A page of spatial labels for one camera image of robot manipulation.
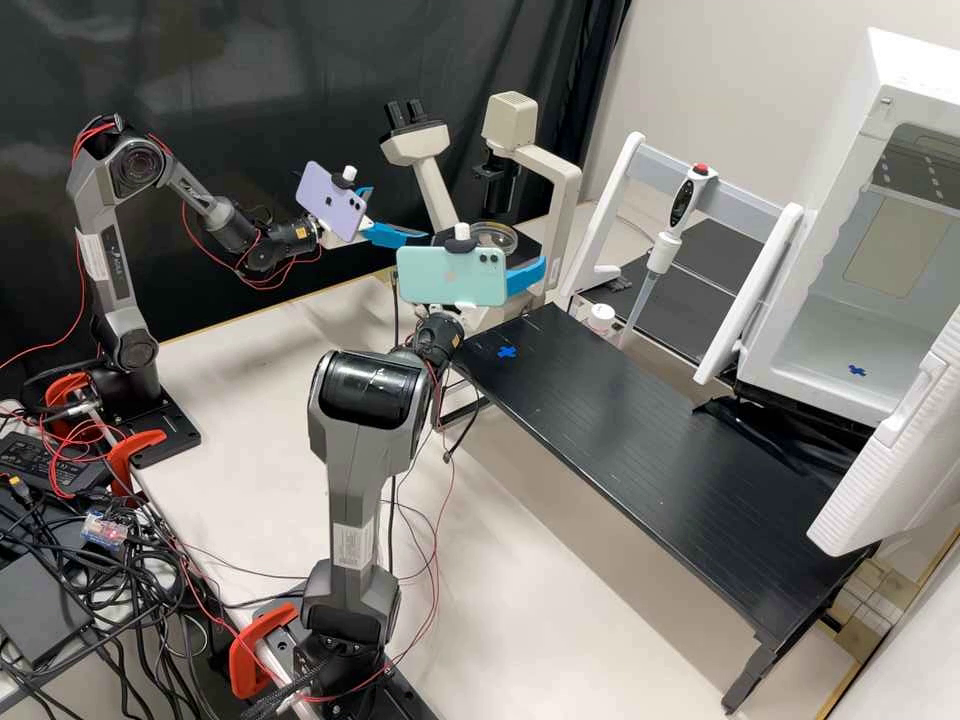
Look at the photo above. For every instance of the black platform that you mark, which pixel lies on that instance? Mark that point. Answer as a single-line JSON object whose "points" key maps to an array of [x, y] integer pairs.
{"points": [[690, 315], [637, 435]]}

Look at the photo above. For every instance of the cream microscope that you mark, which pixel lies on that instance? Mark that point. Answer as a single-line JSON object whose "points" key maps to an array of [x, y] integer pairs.
{"points": [[544, 172]]}

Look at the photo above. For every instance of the black power adapter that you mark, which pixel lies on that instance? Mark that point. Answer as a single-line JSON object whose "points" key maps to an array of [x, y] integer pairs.
{"points": [[45, 461]]}

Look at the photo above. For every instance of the white pipette stand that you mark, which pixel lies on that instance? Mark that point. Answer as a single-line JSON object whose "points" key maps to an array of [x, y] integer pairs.
{"points": [[750, 300]]}

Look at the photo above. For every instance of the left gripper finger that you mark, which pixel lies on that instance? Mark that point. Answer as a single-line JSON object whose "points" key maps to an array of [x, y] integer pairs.
{"points": [[394, 236], [364, 193]]}

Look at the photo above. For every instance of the left wrist camera phone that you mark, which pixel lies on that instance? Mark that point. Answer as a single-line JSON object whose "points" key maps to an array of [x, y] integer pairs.
{"points": [[326, 196]]}

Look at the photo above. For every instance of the white incubator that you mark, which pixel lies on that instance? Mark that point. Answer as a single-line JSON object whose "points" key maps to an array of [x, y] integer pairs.
{"points": [[825, 225]]}

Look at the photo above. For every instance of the petri dish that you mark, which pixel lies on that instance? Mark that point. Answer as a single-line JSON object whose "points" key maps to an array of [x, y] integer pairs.
{"points": [[499, 236]]}

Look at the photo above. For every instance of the wrist camera phone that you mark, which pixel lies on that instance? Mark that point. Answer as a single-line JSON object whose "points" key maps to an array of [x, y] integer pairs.
{"points": [[326, 196], [450, 277]]}

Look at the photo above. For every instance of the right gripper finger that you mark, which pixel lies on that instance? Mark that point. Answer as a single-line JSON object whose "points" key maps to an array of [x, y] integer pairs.
{"points": [[525, 274]]}

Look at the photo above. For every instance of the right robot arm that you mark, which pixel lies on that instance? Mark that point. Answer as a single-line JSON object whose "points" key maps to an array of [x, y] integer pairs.
{"points": [[360, 480]]}

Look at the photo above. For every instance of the white-capped bottle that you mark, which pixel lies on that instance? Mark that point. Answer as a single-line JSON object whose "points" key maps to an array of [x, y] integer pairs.
{"points": [[601, 319]]}

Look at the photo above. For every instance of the right wrist camera phone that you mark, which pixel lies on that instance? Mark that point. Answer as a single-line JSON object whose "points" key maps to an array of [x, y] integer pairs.
{"points": [[450, 277]]}

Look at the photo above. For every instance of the red clamp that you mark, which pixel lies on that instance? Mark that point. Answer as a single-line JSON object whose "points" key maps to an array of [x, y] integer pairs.
{"points": [[131, 454], [251, 652], [64, 390]]}

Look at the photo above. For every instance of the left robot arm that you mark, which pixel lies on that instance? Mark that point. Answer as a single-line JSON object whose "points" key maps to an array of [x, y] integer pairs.
{"points": [[112, 300]]}

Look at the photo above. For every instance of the incubator door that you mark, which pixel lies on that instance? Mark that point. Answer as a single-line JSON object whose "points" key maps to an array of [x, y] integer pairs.
{"points": [[885, 465]]}

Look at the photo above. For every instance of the black flat box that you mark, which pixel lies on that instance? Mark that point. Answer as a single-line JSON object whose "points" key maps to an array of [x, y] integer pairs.
{"points": [[37, 607]]}

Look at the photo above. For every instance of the small circuit board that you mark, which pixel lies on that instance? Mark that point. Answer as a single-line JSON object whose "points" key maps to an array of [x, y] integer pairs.
{"points": [[105, 526]]}

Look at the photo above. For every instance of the pipette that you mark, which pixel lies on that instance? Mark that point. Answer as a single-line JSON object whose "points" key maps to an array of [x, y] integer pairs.
{"points": [[682, 202]]}

